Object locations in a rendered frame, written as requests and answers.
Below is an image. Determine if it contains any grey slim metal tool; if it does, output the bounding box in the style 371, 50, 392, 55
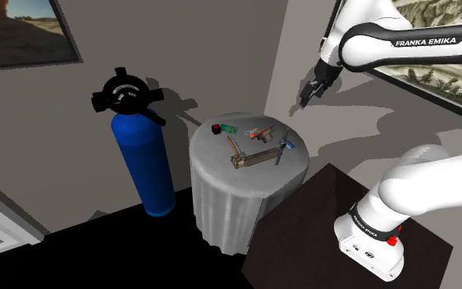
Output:
274, 128, 291, 167

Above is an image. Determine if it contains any long brown wooden block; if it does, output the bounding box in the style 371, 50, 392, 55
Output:
230, 146, 282, 170

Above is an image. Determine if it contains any round table with white cloth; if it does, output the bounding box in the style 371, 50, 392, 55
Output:
189, 111, 311, 256

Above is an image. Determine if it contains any dark brown robot stand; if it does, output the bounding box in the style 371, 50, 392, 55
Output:
241, 163, 454, 289

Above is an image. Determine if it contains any blue gas cylinder, black valve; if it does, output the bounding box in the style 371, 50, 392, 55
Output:
91, 67, 176, 218

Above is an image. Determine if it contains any brown small tool with handle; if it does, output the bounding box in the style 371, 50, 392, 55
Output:
254, 123, 277, 145

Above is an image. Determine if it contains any framed pale landscape wall picture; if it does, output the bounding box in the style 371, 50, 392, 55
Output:
332, 0, 462, 128

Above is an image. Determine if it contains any framed desert landscape wall picture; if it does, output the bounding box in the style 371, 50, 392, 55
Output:
0, 0, 84, 73

